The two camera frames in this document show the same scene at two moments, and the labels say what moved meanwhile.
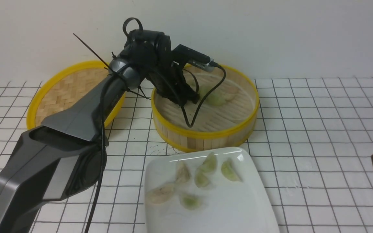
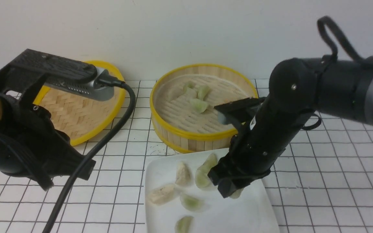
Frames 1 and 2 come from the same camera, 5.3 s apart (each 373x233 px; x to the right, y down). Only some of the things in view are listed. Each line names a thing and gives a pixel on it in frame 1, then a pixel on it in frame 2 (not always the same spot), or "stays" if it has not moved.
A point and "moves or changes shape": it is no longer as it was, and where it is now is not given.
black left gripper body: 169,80 to 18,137
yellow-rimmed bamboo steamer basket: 222,117 stays
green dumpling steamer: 214,98 moves or changes shape
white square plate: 216,191 stays
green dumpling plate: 230,171 moves or changes shape
